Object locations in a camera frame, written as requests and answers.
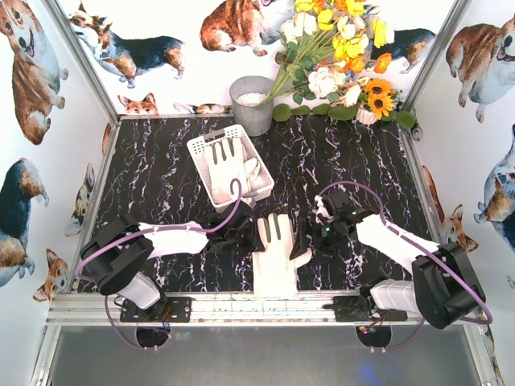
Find white work glove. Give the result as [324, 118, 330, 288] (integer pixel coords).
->
[244, 158, 261, 191]

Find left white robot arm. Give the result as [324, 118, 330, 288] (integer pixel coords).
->
[77, 201, 255, 319]

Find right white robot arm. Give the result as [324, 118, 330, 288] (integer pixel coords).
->
[289, 190, 492, 329]

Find white perforated storage basket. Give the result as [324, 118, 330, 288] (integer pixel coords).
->
[187, 125, 274, 213]

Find small sunflower pot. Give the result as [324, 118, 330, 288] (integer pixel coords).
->
[355, 77, 403, 125]

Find grey metal bucket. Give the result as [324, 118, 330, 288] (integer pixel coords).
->
[229, 76, 274, 137]

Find artificial flower bouquet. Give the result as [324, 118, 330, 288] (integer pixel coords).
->
[263, 1, 395, 105]

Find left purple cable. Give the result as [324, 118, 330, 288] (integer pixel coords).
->
[74, 179, 243, 282]

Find purple cable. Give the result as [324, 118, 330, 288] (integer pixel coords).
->
[74, 179, 243, 282]
[321, 180, 494, 326]

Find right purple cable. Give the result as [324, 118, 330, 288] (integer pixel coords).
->
[321, 180, 494, 326]

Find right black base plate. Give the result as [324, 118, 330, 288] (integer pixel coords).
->
[323, 295, 408, 322]

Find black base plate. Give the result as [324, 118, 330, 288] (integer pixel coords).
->
[120, 296, 192, 323]
[323, 295, 408, 322]

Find front aluminium rail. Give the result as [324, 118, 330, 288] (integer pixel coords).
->
[44, 291, 484, 327]

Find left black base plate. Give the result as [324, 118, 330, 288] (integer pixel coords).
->
[120, 296, 192, 323]

